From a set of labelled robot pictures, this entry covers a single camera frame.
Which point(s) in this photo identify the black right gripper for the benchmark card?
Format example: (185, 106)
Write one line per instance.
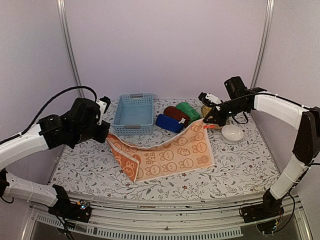
(217, 119)

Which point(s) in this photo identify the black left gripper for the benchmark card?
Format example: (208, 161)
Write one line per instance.
(102, 136)

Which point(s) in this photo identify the orange bunny pattern towel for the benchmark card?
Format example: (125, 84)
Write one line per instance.
(188, 151)

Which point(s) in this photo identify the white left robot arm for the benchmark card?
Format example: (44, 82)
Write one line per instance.
(43, 137)

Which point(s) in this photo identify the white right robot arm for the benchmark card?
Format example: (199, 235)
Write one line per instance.
(298, 131)

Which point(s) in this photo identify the white bowl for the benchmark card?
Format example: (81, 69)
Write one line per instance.
(232, 134)

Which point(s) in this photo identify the yellow woven bamboo tray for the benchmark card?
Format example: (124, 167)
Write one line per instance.
(205, 110)

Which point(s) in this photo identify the green rolled towel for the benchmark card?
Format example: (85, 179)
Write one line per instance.
(187, 109)

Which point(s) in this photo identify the light blue plastic basket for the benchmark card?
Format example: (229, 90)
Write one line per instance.
(134, 114)

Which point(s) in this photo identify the brown rolled towel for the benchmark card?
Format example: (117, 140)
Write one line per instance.
(177, 114)

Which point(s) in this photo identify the blue rolled towel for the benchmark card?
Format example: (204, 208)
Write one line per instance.
(169, 123)

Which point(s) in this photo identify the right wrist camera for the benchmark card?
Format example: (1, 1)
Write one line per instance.
(209, 99)

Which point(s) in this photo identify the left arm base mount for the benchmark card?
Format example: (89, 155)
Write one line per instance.
(79, 211)

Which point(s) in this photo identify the aluminium front rail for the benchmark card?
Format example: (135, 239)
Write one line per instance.
(201, 219)

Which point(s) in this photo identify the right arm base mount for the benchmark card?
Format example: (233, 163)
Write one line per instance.
(269, 208)

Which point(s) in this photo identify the right aluminium frame post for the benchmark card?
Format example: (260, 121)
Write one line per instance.
(268, 17)

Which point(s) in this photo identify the aluminium frame post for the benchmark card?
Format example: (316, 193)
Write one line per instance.
(62, 13)
(268, 17)

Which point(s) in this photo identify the left aluminium frame post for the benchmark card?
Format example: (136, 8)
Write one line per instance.
(62, 13)

